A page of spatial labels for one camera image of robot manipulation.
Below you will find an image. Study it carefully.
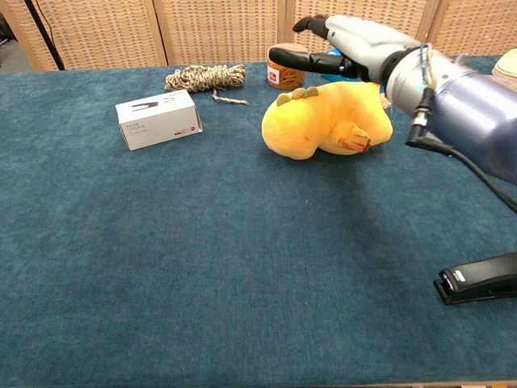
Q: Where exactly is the brown jar with clear lid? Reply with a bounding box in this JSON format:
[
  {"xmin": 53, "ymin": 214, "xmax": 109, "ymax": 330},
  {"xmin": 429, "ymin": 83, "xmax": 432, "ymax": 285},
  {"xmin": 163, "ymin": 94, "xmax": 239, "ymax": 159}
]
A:
[{"xmin": 266, "ymin": 43, "xmax": 310, "ymax": 89}]

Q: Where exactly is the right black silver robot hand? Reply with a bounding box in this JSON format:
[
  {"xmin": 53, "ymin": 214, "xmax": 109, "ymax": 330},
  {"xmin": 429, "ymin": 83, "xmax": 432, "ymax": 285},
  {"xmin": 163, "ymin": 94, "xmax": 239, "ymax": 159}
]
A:
[{"xmin": 269, "ymin": 14, "xmax": 421, "ymax": 84}]

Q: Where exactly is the black tripod stand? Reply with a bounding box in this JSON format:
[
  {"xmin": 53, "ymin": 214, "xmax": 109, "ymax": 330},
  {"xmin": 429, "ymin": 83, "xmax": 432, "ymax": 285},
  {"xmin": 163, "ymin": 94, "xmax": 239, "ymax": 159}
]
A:
[{"xmin": 23, "ymin": 0, "xmax": 65, "ymax": 70}]

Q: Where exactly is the woven folding screen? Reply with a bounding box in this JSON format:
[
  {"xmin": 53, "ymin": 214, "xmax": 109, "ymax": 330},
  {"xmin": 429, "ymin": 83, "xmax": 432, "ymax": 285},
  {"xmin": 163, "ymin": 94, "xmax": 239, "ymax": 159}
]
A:
[{"xmin": 0, "ymin": 0, "xmax": 517, "ymax": 72}]

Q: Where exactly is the white stapler box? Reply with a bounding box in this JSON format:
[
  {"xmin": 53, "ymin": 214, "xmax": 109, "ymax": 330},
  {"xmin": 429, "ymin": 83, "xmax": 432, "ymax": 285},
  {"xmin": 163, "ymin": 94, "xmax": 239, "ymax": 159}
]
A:
[{"xmin": 115, "ymin": 90, "xmax": 204, "ymax": 151}]

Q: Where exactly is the yellow plush toy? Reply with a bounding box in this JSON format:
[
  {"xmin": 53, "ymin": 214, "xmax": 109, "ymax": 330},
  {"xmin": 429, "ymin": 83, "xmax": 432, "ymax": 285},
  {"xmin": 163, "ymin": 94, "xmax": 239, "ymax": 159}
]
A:
[{"xmin": 261, "ymin": 80, "xmax": 395, "ymax": 161}]

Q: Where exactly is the beige lidded lunch container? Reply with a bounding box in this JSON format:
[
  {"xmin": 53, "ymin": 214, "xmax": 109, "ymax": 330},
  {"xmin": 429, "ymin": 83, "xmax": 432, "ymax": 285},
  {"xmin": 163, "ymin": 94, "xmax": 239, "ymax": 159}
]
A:
[{"xmin": 492, "ymin": 54, "xmax": 517, "ymax": 88}]

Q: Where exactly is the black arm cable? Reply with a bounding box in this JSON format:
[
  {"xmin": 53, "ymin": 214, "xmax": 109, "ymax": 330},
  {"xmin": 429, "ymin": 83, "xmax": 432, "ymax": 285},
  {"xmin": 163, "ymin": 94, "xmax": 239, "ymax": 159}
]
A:
[{"xmin": 405, "ymin": 86, "xmax": 517, "ymax": 214}]

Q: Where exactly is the braided rope bundle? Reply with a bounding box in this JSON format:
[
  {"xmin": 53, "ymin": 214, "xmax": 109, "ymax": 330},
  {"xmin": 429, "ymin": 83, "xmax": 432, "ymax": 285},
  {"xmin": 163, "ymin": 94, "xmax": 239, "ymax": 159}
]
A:
[{"xmin": 164, "ymin": 64, "xmax": 250, "ymax": 107}]

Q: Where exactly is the blue carpet table cover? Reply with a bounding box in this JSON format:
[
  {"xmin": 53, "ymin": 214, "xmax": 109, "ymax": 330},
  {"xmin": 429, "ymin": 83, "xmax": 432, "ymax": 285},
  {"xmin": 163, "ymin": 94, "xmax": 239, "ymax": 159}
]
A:
[{"xmin": 0, "ymin": 56, "xmax": 517, "ymax": 385}]

